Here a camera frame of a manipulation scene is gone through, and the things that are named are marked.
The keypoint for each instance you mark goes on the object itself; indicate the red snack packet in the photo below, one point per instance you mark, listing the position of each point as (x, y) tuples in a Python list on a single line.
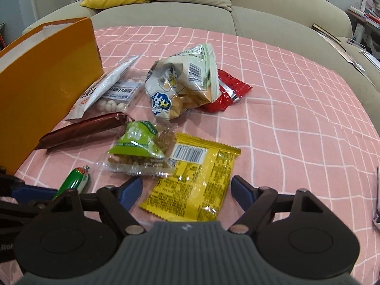
[(234, 90)]

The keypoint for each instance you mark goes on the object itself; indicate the beige sofa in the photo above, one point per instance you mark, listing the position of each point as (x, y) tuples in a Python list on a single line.
[(267, 17)]

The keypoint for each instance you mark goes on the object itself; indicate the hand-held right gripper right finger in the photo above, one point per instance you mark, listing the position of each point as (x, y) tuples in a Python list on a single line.
[(242, 191)]

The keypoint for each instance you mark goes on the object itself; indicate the green sausage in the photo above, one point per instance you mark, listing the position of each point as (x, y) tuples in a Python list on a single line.
[(74, 181)]

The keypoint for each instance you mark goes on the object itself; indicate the loose papers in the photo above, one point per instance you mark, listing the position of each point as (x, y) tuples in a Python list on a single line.
[(366, 61)]

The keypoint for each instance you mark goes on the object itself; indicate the orange cardboard box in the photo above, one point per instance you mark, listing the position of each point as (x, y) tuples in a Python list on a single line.
[(44, 89)]

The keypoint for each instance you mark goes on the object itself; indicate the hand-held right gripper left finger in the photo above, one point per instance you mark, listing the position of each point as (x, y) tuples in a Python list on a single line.
[(130, 191)]

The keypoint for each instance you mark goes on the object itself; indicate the white and green chip bag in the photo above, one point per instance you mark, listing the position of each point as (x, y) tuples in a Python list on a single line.
[(178, 80)]

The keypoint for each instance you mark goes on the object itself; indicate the pink checked tablecloth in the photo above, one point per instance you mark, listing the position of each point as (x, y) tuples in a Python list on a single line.
[(297, 124)]

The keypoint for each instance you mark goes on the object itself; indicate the yellow snack packet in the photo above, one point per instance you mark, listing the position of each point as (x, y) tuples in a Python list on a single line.
[(193, 181)]

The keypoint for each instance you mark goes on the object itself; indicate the clear acrylic stand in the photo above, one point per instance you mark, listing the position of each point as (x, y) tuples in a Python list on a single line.
[(356, 43)]

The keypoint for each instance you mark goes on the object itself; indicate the green raisin packet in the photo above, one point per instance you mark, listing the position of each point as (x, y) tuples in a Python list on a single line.
[(136, 139)]

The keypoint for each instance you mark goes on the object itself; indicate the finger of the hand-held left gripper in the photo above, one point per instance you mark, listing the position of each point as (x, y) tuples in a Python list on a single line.
[(32, 192), (17, 209)]

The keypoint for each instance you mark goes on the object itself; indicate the dark book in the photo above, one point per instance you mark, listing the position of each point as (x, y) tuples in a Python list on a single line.
[(326, 32)]

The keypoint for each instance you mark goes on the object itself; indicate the stack of books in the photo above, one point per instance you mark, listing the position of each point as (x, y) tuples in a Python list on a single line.
[(366, 9)]

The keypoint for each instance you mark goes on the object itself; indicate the clear packet of white balls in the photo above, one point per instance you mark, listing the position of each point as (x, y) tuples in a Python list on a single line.
[(98, 92)]

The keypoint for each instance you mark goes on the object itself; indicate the brown snack bar packet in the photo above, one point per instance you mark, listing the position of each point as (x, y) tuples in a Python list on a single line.
[(80, 130)]

